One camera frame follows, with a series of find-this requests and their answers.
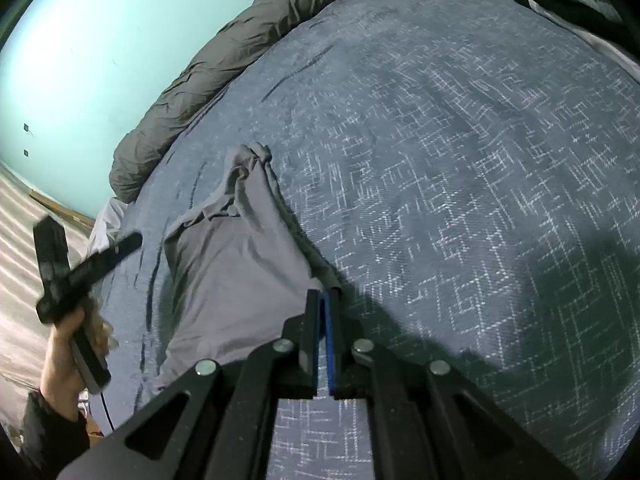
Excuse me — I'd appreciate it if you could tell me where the grey garment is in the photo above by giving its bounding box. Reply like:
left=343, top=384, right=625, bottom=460
left=157, top=143, right=340, bottom=389

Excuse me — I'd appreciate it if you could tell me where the person's left forearm sleeve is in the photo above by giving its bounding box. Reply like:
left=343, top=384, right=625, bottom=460
left=18, top=392, right=90, bottom=479

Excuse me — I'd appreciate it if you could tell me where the person's left hand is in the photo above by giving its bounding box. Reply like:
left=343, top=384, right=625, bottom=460
left=39, top=299, right=118, bottom=422

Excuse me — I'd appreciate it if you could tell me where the beige striped curtain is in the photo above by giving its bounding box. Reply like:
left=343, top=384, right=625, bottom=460
left=0, top=168, right=93, bottom=430

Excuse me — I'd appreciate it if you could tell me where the light grey cloth bedside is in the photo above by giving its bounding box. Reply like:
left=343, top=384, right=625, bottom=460
left=87, top=197, right=128, bottom=256

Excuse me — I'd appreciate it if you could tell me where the blue patterned bed sheet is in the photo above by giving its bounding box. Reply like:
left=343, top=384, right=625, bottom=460
left=90, top=0, right=639, bottom=479

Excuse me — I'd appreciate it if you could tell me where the dark grey rolled duvet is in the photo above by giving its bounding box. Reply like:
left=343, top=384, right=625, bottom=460
left=108, top=0, right=335, bottom=204

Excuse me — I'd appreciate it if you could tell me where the black cable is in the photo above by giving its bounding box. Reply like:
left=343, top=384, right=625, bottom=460
left=96, top=389, right=117, bottom=434

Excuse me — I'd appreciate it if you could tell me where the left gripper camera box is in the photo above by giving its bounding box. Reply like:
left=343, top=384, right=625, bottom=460
left=32, top=216, right=70, bottom=297

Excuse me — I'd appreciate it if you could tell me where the wooden stick by wall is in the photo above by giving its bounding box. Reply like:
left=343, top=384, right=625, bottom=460
left=29, top=188, right=94, bottom=229

